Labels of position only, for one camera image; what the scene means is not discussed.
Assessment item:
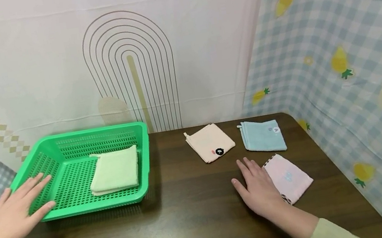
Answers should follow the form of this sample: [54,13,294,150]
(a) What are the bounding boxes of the person's left hand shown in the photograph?
[0,171,63,238]

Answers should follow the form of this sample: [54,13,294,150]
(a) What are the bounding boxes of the person's right hand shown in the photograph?
[228,151,293,225]

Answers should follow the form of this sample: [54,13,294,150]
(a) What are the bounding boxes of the person's right forearm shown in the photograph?
[266,188,365,238]

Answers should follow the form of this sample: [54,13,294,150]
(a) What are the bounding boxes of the pink folded towel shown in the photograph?
[260,148,318,209]

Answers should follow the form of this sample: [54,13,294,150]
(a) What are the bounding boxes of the green plastic perforated basket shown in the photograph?
[2,119,161,227]

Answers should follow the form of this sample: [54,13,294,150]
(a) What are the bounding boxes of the blue folded towel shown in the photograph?
[237,115,288,158]

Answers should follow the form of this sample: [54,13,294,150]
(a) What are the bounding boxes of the peach folded towel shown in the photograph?
[182,120,238,167]

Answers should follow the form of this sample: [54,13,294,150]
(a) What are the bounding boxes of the light green folded towel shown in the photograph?
[84,145,145,197]

